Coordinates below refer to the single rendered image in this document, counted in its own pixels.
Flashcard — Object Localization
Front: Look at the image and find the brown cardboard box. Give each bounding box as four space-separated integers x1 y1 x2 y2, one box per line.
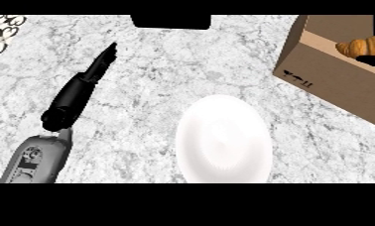
271 14 375 125

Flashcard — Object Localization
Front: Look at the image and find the golden brown croissant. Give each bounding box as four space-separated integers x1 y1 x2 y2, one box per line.
333 36 375 58

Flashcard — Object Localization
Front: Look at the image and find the black rectangular appliance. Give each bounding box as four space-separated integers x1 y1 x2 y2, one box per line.
128 14 212 31

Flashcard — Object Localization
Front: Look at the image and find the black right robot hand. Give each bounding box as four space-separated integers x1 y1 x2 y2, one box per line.
354 55 375 67

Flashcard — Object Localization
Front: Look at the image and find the white patterned cloth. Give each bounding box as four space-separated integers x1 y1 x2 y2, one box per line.
0 14 28 55

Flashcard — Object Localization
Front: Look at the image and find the white round plate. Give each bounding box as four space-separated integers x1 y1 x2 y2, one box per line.
174 94 274 184

